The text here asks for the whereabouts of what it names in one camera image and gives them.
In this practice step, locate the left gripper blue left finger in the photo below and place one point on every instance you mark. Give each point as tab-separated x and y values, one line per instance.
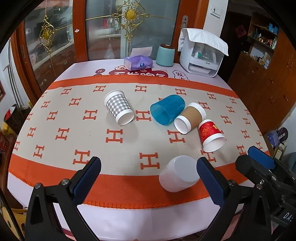
83	180

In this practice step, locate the red paper cup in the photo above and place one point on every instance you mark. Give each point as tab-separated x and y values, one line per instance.
211	137

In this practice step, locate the blue translucent plastic cup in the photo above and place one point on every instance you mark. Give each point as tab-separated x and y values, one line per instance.
166	110

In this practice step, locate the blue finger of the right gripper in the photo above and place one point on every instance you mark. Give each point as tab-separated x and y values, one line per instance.
261	160

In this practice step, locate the white sterilizer box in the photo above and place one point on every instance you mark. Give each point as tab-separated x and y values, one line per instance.
201	59

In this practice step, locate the brown sleeve paper cup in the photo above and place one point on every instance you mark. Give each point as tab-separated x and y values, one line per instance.
190	118

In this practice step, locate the purple tissue pack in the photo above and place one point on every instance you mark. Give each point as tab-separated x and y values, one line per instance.
139	59

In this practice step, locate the white printed table cover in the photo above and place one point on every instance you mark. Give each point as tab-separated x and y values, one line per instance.
163	223

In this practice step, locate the wooden glass sliding door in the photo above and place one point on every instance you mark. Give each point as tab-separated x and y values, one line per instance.
57	34

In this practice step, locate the dark wooden cabinet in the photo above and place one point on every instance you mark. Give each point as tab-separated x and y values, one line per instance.
264	75

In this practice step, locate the white cloth on box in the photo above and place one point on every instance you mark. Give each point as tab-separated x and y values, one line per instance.
204	37

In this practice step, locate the grey checked paper cup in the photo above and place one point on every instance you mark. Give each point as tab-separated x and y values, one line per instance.
117	105

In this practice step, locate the orange beige H-pattern cloth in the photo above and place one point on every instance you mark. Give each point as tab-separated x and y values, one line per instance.
70	124

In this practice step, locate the teal cylindrical canister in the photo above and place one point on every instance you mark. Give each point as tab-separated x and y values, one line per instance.
165	55

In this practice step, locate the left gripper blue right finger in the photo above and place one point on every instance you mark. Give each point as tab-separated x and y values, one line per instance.
213	180

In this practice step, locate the white plastic cup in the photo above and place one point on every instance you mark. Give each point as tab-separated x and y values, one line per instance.
179	174

